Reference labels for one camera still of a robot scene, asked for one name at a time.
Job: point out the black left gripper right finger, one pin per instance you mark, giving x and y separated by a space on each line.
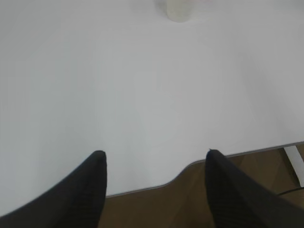
237 201

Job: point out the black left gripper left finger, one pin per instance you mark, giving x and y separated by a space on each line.
75 202

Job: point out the white paper cup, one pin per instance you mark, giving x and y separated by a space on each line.
179 10

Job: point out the white table leg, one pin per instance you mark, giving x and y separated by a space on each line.
297 162

